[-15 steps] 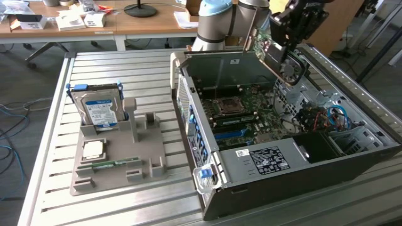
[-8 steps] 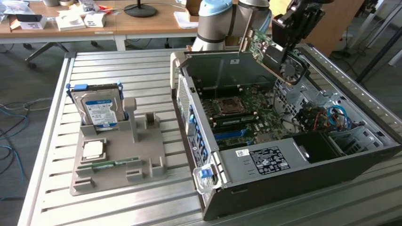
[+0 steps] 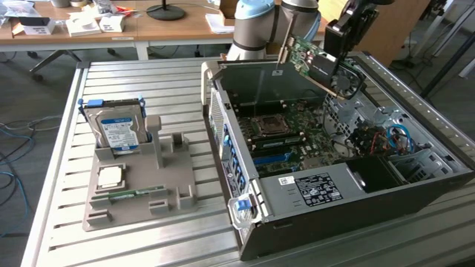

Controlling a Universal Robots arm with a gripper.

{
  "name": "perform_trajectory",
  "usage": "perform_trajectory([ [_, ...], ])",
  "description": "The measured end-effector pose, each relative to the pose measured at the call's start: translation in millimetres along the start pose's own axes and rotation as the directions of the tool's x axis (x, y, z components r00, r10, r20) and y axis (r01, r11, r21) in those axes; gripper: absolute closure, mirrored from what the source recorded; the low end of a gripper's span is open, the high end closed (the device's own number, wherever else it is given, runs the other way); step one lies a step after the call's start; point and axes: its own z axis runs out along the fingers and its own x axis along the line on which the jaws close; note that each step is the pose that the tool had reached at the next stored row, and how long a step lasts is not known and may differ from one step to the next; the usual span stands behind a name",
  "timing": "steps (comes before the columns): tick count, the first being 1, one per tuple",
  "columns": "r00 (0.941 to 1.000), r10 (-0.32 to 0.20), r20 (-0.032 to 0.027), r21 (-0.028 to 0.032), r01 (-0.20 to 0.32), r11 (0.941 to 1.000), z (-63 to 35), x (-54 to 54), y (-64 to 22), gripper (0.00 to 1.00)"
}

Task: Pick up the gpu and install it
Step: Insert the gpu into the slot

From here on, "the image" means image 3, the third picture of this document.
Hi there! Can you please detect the white box with roll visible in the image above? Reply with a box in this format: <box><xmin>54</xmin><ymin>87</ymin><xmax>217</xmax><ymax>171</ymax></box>
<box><xmin>65</xmin><ymin>12</ymin><xmax>102</xmax><ymax>38</ymax></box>

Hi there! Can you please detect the silver perforated drive cage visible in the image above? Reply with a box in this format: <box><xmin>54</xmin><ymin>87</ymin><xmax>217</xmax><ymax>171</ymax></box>
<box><xmin>321</xmin><ymin>88</ymin><xmax>374</xmax><ymax>145</ymax></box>

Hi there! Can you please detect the wooden cabinet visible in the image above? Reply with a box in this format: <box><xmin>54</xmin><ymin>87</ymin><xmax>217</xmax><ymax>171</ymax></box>
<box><xmin>317</xmin><ymin>0</ymin><xmax>433</xmax><ymax>67</ymax></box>

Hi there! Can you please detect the white box with black lid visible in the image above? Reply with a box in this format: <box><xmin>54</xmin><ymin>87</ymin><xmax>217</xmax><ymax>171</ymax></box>
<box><xmin>18</xmin><ymin>17</ymin><xmax>56</xmax><ymax>36</ymax></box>

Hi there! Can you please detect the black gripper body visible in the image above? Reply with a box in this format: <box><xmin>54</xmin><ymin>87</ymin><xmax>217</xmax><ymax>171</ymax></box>
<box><xmin>324</xmin><ymin>0</ymin><xmax>394</xmax><ymax>57</ymax></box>

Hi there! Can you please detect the blue floor cable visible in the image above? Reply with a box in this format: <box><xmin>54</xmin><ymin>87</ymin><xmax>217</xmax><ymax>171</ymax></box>
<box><xmin>0</xmin><ymin>122</ymin><xmax>36</xmax><ymax>237</ymax></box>

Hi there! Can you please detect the installed green RAM stick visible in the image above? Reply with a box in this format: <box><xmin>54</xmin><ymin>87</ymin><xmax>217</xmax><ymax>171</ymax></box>
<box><xmin>257</xmin><ymin>137</ymin><xmax>301</xmax><ymax>148</ymax></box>

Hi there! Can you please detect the silver power supply unit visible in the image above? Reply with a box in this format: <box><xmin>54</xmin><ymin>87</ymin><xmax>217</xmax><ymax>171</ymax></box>
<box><xmin>254</xmin><ymin>162</ymin><xmax>364</xmax><ymax>220</ymax></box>

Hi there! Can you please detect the blue data wire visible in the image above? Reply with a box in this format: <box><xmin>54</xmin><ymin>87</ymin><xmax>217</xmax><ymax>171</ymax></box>
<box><xmin>385</xmin><ymin>125</ymin><xmax>417</xmax><ymax>156</ymax></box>

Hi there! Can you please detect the black round lamp base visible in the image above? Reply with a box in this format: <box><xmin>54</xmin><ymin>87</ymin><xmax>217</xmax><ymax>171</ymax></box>
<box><xmin>145</xmin><ymin>0</ymin><xmax>185</xmax><ymax>22</ymax></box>

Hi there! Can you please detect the white labelled box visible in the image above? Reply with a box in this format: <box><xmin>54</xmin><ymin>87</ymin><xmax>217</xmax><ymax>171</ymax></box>
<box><xmin>98</xmin><ymin>15</ymin><xmax>126</xmax><ymax>33</ymax></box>

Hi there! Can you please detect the green motherboard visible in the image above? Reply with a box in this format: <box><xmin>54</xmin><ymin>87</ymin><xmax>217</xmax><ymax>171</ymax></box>
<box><xmin>233</xmin><ymin>102</ymin><xmax>348</xmax><ymax>177</ymax></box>

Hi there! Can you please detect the open black PC case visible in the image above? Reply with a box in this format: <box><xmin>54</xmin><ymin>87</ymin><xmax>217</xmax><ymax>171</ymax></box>
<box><xmin>200</xmin><ymin>51</ymin><xmax>475</xmax><ymax>262</ymax></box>

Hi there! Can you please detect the black fan duct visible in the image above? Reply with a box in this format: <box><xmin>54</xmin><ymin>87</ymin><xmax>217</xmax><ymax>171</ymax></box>
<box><xmin>344</xmin><ymin>155</ymin><xmax>408</xmax><ymax>194</ymax></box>

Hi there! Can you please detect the metal CPU socket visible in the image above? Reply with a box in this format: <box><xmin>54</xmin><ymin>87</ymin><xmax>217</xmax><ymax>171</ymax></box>
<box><xmin>249</xmin><ymin>114</ymin><xmax>288</xmax><ymax>137</ymax></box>

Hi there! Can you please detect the wooden desk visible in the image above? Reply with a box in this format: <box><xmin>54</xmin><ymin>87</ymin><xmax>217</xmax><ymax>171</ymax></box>
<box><xmin>0</xmin><ymin>0</ymin><xmax>340</xmax><ymax>61</ymax></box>

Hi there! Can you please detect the silver CPU chip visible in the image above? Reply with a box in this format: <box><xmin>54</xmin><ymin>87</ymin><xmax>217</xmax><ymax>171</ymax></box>
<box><xmin>96</xmin><ymin>167</ymin><xmax>122</xmax><ymax>187</ymax></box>

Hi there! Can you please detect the stack of white papers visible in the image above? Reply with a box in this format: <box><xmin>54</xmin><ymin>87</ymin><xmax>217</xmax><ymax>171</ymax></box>
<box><xmin>205</xmin><ymin>13</ymin><xmax>234</xmax><ymax>34</ymax></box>

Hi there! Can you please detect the green graphics card black shroud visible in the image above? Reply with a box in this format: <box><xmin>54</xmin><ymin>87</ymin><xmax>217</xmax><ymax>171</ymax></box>
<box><xmin>276</xmin><ymin>11</ymin><xmax>368</xmax><ymax>101</ymax></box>

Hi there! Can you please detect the brown cardboard box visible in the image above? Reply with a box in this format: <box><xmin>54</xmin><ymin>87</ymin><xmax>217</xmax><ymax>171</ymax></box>
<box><xmin>218</xmin><ymin>0</ymin><xmax>240</xmax><ymax>19</ymax></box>

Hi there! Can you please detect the hard disk in blue caddy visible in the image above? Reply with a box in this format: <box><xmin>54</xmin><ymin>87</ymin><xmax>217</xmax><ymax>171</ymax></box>
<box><xmin>77</xmin><ymin>96</ymin><xmax>149</xmax><ymax>156</ymax></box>

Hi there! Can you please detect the white floor cable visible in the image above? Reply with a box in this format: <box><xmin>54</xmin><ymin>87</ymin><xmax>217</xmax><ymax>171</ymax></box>
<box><xmin>0</xmin><ymin>115</ymin><xmax>62</xmax><ymax>131</ymax></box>

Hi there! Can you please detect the blue case latch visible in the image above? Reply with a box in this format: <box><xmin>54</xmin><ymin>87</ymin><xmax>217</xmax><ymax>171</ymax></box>
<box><xmin>234</xmin><ymin>197</ymin><xmax>252</xmax><ymax>212</ymax></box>

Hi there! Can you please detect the clear plastic bag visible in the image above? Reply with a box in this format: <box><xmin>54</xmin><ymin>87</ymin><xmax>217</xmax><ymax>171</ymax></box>
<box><xmin>0</xmin><ymin>0</ymin><xmax>41</xmax><ymax>19</ymax></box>

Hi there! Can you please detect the silver disk bay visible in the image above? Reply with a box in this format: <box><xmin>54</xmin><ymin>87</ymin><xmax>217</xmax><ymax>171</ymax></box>
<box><xmin>386</xmin><ymin>149</ymin><xmax>456</xmax><ymax>184</ymax></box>

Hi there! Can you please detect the grey parts rack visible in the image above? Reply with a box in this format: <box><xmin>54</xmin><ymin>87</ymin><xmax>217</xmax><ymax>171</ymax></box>
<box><xmin>81</xmin><ymin>115</ymin><xmax>197</xmax><ymax>233</ymax></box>

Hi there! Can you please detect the blue expansion slot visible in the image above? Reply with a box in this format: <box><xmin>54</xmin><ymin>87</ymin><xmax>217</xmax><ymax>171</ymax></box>
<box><xmin>253</xmin><ymin>154</ymin><xmax>292</xmax><ymax>165</ymax></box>

